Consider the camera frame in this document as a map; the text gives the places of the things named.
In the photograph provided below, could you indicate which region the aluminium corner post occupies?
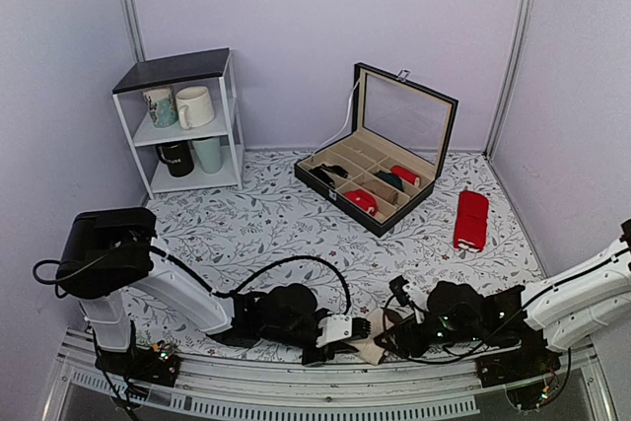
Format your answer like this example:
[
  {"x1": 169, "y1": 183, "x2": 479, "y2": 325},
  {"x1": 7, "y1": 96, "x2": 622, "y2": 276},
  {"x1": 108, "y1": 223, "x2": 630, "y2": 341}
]
[
  {"x1": 120, "y1": 0, "x2": 146, "y2": 63},
  {"x1": 484, "y1": 0, "x2": 534, "y2": 161}
]

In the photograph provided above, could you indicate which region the white ceramic mug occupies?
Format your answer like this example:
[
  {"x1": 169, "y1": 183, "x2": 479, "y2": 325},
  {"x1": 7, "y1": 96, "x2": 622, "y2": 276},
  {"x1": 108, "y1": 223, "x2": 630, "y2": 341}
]
[{"x1": 175, "y1": 86, "x2": 215, "y2": 130}]

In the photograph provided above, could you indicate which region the dark green sock in box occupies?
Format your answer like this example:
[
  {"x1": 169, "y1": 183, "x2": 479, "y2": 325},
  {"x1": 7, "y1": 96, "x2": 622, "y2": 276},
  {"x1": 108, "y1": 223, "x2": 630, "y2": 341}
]
[{"x1": 375, "y1": 171, "x2": 404, "y2": 192}]

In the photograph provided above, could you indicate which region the black compartment storage box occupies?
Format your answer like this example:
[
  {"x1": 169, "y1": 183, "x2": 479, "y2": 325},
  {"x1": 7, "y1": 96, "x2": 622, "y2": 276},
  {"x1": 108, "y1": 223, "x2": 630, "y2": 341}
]
[{"x1": 294, "y1": 62, "x2": 458, "y2": 237}]

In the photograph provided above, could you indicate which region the cream and brown striped sock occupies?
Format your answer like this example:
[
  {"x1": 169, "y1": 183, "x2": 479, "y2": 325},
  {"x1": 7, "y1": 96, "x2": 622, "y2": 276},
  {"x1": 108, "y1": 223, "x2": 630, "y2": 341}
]
[{"x1": 349, "y1": 308, "x2": 403, "y2": 366}]

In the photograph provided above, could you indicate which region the black sock in box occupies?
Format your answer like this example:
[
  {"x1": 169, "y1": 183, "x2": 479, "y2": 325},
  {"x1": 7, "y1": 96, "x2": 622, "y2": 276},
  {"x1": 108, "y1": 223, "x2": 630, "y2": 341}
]
[{"x1": 310, "y1": 163, "x2": 349, "y2": 189}]

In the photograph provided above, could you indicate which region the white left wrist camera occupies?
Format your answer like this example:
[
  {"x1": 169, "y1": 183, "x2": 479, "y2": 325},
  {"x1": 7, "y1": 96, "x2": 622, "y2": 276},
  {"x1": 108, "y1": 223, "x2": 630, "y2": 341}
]
[{"x1": 315, "y1": 315, "x2": 352, "y2": 348}]

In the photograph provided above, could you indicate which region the aluminium table edge rail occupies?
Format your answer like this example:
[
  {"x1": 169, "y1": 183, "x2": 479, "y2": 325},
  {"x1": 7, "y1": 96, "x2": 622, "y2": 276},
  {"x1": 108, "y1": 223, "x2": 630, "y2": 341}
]
[{"x1": 41, "y1": 329, "x2": 617, "y2": 421}]

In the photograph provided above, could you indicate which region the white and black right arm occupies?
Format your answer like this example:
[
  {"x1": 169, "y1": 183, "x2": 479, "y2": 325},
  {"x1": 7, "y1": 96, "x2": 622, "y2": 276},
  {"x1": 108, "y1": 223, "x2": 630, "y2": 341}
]
[{"x1": 375, "y1": 222, "x2": 630, "y2": 378}]

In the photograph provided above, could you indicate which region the white shelf with black top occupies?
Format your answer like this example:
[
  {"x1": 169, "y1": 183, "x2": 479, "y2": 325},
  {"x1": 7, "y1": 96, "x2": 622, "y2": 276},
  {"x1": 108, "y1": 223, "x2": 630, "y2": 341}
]
[{"x1": 112, "y1": 47, "x2": 245, "y2": 198}]

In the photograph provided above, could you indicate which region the pale green tumbler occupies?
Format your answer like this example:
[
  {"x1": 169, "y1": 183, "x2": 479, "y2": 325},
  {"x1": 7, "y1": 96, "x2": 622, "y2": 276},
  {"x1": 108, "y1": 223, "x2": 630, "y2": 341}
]
[{"x1": 192, "y1": 136, "x2": 222, "y2": 174}]

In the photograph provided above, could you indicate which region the red folded sock on table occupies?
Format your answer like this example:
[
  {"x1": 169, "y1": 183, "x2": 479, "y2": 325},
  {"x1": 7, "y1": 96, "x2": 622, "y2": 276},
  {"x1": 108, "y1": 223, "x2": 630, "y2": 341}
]
[{"x1": 454, "y1": 190, "x2": 489, "y2": 252}]

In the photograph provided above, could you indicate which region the left aluminium corner post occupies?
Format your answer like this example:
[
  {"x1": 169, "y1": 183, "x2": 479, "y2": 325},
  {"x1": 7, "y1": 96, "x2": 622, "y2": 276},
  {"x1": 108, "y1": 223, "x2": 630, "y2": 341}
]
[{"x1": 120, "y1": 0, "x2": 146, "y2": 63}]

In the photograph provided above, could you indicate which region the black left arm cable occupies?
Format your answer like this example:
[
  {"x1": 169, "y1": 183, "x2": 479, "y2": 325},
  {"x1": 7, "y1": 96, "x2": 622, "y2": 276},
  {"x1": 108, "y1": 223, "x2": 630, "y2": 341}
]
[{"x1": 33, "y1": 238, "x2": 352, "y2": 318}]

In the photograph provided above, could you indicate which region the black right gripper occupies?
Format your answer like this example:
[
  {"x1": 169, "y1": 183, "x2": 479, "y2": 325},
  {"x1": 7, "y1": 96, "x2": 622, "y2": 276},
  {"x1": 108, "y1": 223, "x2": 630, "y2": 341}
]
[{"x1": 376, "y1": 313, "x2": 484, "y2": 358}]

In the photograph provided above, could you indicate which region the right aluminium corner post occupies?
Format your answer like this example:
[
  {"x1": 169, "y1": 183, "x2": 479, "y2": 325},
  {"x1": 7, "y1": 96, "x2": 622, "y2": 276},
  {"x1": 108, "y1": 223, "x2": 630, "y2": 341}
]
[{"x1": 484, "y1": 0, "x2": 534, "y2": 161}]

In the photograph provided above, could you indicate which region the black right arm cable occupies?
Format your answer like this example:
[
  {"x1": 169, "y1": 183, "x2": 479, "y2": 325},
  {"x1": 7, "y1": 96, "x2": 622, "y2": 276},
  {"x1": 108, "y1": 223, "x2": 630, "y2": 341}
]
[{"x1": 382, "y1": 247, "x2": 631, "y2": 367}]

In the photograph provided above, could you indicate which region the red rolled sock rear compartment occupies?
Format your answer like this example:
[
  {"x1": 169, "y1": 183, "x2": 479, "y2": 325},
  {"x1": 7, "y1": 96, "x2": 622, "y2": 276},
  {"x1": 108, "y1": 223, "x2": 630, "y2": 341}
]
[{"x1": 390, "y1": 165, "x2": 421, "y2": 188}]

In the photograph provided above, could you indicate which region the red rolled sock compartment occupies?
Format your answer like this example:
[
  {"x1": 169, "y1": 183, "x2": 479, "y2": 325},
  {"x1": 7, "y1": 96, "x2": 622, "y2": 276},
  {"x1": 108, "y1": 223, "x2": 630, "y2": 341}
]
[
  {"x1": 343, "y1": 189, "x2": 379, "y2": 217},
  {"x1": 390, "y1": 165, "x2": 421, "y2": 188}
]

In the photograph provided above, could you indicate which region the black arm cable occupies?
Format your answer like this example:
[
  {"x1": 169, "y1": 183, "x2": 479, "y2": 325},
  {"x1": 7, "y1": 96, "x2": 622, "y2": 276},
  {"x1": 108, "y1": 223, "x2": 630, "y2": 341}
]
[
  {"x1": 33, "y1": 238, "x2": 352, "y2": 318},
  {"x1": 382, "y1": 247, "x2": 631, "y2": 367}
]

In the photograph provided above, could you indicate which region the floral patterned table mat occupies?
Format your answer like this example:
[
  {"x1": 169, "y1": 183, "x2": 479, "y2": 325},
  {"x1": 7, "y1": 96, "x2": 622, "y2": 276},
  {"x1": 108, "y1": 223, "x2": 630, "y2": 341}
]
[{"x1": 116, "y1": 148, "x2": 548, "y2": 362}]

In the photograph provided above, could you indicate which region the patterned teal ceramic cup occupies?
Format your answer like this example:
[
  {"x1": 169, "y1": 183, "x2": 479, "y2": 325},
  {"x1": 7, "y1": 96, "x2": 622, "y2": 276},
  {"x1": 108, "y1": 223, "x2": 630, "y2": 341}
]
[{"x1": 142, "y1": 86, "x2": 178, "y2": 128}]

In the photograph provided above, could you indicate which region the beige rolled sock in box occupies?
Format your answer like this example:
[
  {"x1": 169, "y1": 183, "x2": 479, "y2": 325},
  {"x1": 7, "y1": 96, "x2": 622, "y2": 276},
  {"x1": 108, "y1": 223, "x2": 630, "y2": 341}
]
[{"x1": 363, "y1": 179, "x2": 398, "y2": 205}]

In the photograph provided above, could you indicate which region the red rolled sock front compartment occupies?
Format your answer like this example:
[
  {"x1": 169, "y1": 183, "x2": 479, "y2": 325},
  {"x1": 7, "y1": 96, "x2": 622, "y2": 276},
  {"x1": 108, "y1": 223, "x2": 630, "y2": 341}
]
[{"x1": 343, "y1": 189, "x2": 379, "y2": 217}]

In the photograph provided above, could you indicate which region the black ceramic mug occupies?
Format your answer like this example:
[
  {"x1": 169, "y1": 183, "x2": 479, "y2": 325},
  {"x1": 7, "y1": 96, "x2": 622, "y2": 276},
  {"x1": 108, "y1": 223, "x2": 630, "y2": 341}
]
[{"x1": 155, "y1": 141, "x2": 194, "y2": 177}]

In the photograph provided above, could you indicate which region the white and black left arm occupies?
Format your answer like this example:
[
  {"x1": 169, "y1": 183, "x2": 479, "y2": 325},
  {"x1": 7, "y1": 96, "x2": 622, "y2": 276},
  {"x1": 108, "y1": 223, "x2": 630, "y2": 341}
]
[{"x1": 53, "y1": 207, "x2": 371, "y2": 376}]

